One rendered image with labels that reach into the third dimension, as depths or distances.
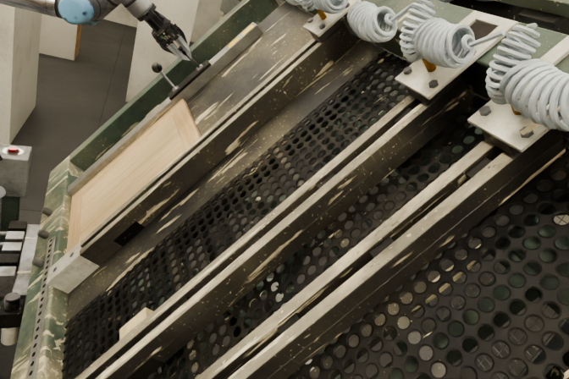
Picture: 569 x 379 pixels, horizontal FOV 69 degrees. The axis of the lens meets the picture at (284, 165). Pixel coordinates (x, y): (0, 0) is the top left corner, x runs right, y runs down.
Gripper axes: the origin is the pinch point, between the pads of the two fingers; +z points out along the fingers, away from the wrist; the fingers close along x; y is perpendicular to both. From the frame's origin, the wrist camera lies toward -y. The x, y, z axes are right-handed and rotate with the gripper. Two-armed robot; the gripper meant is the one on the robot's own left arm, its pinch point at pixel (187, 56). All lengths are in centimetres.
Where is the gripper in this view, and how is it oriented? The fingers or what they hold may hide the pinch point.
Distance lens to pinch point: 151.7
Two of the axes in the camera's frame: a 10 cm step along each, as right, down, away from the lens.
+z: 5.5, 5.9, 6.0
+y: 3.5, 4.9, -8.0
